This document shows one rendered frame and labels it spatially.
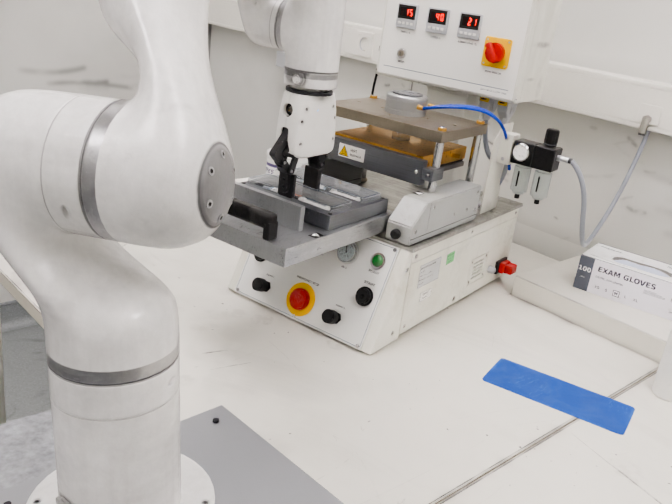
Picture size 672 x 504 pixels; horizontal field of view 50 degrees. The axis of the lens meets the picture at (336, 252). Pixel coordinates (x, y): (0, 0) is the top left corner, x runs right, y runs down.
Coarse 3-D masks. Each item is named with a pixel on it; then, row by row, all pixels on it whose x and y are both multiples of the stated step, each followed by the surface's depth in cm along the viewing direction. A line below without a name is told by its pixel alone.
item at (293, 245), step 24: (240, 192) 115; (264, 192) 113; (288, 216) 110; (384, 216) 122; (240, 240) 108; (264, 240) 105; (288, 240) 106; (312, 240) 107; (336, 240) 112; (288, 264) 104
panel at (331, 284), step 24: (360, 240) 126; (264, 264) 135; (312, 264) 130; (336, 264) 127; (360, 264) 125; (384, 264) 122; (240, 288) 137; (288, 288) 131; (312, 288) 129; (336, 288) 126; (384, 288) 122; (288, 312) 130; (312, 312) 128; (360, 312) 123; (336, 336) 124; (360, 336) 122
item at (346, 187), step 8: (296, 168) 131; (328, 176) 128; (328, 184) 124; (336, 184) 124; (344, 184) 125; (352, 184) 126; (352, 192) 121; (360, 192) 121; (368, 192) 122; (376, 192) 123
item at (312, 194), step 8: (256, 176) 123; (264, 176) 123; (272, 176) 124; (272, 184) 120; (296, 184) 121; (296, 192) 117; (304, 192) 118; (312, 192) 118; (320, 192) 119; (312, 200) 114; (320, 200) 114; (328, 200) 115; (336, 200) 116; (344, 200) 116
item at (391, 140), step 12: (336, 132) 138; (348, 132) 140; (360, 132) 141; (372, 132) 142; (384, 132) 144; (396, 132) 138; (372, 144) 134; (384, 144) 133; (396, 144) 135; (408, 144) 136; (420, 144) 137; (432, 144) 139; (444, 144) 140; (456, 144) 141; (420, 156) 128; (432, 156) 131; (444, 156) 135; (456, 156) 136; (444, 168) 136
